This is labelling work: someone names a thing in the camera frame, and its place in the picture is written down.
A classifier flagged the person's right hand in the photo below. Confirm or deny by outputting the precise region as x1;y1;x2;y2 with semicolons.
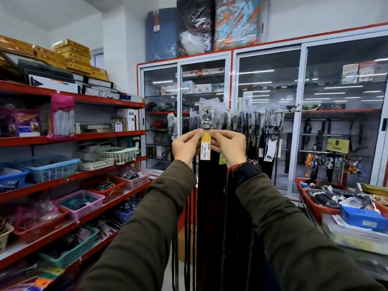
209;129;248;168

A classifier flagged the person's left hand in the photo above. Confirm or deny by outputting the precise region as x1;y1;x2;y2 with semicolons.
172;129;204;168

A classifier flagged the yellow price tag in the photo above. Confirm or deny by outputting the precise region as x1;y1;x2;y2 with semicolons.
200;130;212;161

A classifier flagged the black belt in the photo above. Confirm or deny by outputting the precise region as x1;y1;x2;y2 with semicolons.
195;98;228;291

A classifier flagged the person's left forearm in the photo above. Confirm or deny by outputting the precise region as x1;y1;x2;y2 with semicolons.
76;160;198;291

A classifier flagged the person's right forearm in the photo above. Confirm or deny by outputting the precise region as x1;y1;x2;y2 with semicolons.
235;163;387;291

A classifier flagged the row of hanging black belts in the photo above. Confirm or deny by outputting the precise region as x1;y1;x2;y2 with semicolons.
167;106;286;291

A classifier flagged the white hang tag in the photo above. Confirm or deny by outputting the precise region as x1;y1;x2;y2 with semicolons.
263;139;279;163

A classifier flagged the white carton box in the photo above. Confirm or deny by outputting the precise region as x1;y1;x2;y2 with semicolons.
116;108;137;132

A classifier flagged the pale pink basket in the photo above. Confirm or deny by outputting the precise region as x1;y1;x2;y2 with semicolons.
116;167;151;191

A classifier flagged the white green woven basket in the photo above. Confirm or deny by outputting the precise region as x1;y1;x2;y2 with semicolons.
96;147;139;165

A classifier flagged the red metal shelving unit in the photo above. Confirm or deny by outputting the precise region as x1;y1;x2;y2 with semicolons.
0;80;153;291

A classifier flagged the flat white basket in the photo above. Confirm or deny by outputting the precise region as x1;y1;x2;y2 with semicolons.
77;158;115;172

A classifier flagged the blue basket with small items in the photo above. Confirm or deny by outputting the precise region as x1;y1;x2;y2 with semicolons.
112;197;142;225

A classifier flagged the red basket with pens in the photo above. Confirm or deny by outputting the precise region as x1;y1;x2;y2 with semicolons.
81;176;128;204

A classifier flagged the black white wrapped mattress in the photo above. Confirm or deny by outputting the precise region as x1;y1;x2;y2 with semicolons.
176;0;216;57

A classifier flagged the orange blue patterned wrapped mattress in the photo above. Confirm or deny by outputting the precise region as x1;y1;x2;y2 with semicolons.
214;0;262;51

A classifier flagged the glass door display cabinet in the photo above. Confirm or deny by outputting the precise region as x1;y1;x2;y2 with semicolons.
137;23;388;204

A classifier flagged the yellow sign card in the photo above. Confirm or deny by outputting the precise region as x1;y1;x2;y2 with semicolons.
326;138;350;154

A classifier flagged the large red crate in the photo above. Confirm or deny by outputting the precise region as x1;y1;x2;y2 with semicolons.
295;177;388;225

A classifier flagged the pink plastic packet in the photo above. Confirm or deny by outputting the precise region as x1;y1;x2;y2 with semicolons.
47;93;76;140

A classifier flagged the purple pink basket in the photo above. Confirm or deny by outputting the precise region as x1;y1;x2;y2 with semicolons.
54;190;106;222

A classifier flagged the pale green boxed item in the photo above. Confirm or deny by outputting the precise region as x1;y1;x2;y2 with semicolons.
341;63;360;85

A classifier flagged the stack of gold boxes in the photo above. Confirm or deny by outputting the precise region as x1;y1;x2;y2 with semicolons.
0;34;109;81

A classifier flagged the large light blue basket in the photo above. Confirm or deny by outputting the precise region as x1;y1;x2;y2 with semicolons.
18;154;81;184

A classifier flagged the stack of black white boxes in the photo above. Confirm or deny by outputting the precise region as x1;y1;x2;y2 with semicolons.
0;51;122;100

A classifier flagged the red white boxed item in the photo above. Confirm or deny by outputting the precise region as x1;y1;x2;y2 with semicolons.
358;60;376;83

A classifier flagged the blue cardboard box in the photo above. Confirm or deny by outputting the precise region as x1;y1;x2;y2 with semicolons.
339;205;388;233

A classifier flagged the clear plastic container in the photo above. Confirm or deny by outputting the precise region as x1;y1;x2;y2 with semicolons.
321;213;388;256

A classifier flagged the purple box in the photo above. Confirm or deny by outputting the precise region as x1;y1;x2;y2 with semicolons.
7;108;42;138

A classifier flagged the teal basket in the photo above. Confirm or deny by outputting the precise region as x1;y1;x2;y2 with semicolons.
39;225;100;269

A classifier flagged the red basket with packets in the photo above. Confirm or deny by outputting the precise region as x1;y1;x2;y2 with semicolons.
13;205;71;245

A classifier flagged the small dark blue basket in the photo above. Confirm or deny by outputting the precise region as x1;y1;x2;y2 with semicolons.
0;162;30;193

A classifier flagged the beige basket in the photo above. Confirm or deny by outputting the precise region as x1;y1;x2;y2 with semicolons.
0;224;15;254

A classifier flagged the red thread bracelet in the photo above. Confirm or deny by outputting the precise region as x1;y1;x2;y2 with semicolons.
227;161;260;177

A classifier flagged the bunch of hanging keychains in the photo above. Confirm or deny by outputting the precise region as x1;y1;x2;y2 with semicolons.
306;152;363;177

